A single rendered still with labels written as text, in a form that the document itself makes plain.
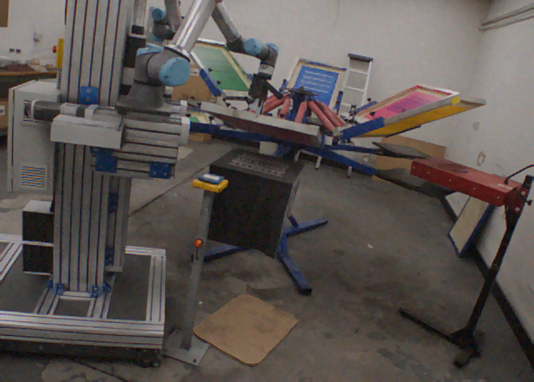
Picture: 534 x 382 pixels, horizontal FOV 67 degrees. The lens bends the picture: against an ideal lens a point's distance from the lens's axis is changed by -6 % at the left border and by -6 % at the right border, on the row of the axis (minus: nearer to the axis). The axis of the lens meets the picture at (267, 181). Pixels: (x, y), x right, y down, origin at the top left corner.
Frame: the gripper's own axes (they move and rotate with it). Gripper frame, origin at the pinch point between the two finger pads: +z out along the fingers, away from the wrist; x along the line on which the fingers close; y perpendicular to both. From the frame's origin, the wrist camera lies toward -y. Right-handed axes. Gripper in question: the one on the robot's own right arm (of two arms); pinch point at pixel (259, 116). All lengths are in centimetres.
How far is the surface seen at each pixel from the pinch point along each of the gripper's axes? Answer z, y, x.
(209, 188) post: 37.5, 9.8, 19.4
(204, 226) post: 56, 11, 10
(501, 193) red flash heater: 6, -133, -40
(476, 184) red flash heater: 4, -120, -47
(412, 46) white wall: -199, -106, -432
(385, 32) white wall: -209, -64, -429
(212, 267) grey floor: 104, 28, -97
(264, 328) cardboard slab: 116, -24, -44
